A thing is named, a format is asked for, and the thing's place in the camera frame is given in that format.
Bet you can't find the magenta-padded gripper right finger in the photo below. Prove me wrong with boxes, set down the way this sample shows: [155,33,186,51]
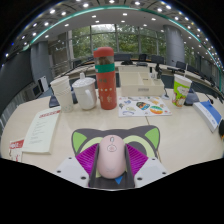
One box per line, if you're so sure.
[124,143,169,188]

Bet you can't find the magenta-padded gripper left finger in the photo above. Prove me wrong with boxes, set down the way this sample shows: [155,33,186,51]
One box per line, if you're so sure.
[54,143,100,188]

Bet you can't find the pink computer mouse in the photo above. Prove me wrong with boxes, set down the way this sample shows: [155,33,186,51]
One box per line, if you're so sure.
[96,134,128,180]

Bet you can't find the cat face mouse pad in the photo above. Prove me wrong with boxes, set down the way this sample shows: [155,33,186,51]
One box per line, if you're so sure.
[70,125,161,190]

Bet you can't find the cream paper document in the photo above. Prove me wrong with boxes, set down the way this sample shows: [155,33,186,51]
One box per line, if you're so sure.
[21,105,62,155]

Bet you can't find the red and white fan booklet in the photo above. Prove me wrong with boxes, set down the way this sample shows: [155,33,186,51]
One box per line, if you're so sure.
[8,138,25,163]

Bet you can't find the colourful sticker sheet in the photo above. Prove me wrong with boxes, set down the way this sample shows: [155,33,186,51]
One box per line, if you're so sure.
[117,96,173,118]

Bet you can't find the black desk microphone base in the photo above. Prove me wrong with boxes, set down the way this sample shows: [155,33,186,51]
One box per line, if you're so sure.
[48,93,78,109]
[184,87,201,107]

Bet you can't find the stack of white paper cups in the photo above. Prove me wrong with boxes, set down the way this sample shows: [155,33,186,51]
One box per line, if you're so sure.
[49,75,75,113]

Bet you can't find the white lidded mug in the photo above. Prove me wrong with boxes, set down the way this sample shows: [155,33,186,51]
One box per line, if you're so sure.
[71,72,98,111]

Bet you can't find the blue and white book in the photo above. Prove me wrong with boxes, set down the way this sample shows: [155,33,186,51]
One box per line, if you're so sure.
[192,100,223,134]

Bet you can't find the black and yellow microphone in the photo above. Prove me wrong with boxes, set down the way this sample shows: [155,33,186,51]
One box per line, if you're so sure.
[218,118,224,141]

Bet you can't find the printed paper cup with straw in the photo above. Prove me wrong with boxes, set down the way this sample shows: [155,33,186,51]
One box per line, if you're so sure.
[171,73,193,108]

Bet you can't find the beige desk organizer tray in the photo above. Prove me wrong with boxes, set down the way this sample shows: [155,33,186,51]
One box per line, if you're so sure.
[118,65,166,98]

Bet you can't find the grey box appliance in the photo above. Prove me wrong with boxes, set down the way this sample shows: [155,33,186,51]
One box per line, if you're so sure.
[22,83,42,101]

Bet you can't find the white standing board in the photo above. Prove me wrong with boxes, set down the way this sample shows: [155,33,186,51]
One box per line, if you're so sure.
[37,75,50,93]

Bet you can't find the dark office chairs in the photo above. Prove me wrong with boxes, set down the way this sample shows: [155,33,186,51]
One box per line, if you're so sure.
[73,53,221,98]

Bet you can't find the ceiling lights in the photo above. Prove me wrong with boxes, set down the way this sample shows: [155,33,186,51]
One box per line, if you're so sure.
[4,0,223,64]

